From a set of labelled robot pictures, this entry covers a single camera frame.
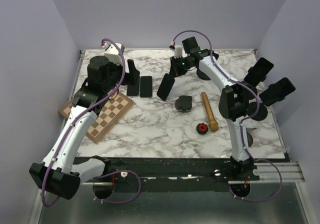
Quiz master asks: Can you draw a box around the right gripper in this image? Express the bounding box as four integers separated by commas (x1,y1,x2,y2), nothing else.
167,56,194,80

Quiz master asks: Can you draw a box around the black phone teal edge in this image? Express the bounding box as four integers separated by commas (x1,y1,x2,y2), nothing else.
140,76,153,98

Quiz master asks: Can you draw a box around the dark phone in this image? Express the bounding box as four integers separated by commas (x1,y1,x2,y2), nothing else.
156,73,175,101

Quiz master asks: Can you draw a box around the black round-base clamp stand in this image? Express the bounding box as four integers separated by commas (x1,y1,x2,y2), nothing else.
196,69,210,81

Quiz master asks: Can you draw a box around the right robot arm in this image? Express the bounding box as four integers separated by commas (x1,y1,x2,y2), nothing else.
169,36,260,180

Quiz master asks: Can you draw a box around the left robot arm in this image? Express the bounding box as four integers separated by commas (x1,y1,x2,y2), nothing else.
29,55,140,200

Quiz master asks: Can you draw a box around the dark round stand centre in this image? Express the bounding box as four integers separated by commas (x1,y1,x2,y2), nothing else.
175,95,193,113

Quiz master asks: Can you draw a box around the black round-base stand right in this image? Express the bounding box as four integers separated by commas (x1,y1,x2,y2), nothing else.
240,66,269,94

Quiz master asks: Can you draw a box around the black phone silver edge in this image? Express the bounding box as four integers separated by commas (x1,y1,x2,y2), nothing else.
244,57,274,87

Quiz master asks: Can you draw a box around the black stand far right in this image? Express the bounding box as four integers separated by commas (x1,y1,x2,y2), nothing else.
248,101,268,121

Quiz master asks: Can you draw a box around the wooden disc phone stand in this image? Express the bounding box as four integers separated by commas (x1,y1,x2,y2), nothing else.
246,127,255,148

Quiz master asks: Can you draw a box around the wooden chessboard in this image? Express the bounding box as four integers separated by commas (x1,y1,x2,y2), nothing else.
58,88,135,144

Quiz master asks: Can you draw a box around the black red round cap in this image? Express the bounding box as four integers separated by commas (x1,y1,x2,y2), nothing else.
196,123,209,135

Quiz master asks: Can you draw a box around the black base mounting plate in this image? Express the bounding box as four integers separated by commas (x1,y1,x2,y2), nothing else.
86,157,260,196

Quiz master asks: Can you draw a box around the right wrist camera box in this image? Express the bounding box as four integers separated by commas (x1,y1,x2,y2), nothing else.
169,44,184,59

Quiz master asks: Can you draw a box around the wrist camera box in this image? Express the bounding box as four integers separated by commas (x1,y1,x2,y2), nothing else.
169,44,184,59
101,42,123,66

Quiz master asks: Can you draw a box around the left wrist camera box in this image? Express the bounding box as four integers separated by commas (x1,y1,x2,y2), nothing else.
101,42,123,66

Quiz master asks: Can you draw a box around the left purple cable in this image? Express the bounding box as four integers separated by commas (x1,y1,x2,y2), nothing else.
41,37,141,207

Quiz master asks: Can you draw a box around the aluminium frame rail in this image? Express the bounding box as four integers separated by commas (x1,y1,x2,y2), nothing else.
29,49,307,224

